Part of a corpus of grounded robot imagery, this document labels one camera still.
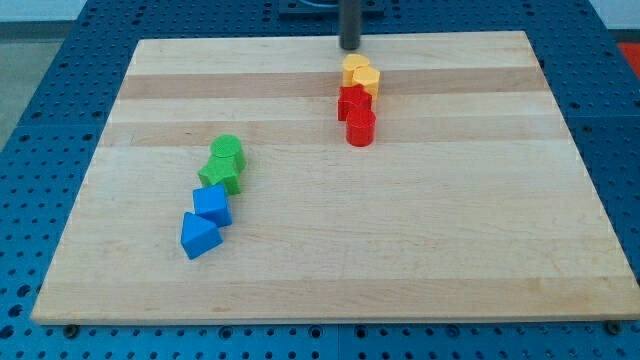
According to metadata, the red star block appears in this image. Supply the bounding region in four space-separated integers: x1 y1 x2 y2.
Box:
337 84 373 121

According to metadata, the yellow heart block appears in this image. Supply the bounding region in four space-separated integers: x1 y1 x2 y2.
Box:
342 53 370 87

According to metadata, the green circle block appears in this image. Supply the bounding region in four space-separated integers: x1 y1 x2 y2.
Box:
210 134 246 172

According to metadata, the red circle block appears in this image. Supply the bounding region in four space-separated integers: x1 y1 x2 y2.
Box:
346 108 376 147

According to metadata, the blue triangle block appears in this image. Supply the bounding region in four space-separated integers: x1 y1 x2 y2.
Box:
180 212 223 260

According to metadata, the yellow hexagon block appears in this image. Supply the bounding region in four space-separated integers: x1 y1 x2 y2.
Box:
352 66 381 100

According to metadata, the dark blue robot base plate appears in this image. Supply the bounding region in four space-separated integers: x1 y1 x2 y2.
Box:
276 0 387 19

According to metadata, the blue cube block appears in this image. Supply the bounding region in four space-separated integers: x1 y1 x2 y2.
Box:
192 184 233 227

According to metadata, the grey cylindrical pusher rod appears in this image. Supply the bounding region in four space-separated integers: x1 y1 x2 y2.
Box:
338 0 362 50

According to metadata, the green star block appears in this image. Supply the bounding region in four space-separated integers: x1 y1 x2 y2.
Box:
197 156 244 195

